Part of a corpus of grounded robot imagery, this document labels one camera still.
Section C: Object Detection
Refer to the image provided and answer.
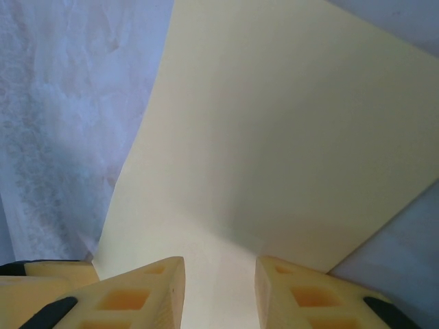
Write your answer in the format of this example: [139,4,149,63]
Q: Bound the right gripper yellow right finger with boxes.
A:
[254,255,439,329]

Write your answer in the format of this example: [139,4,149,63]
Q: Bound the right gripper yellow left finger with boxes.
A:
[22,255,187,329]

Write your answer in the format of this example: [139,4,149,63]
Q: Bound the yellow paper sheet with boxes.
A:
[91,0,439,329]

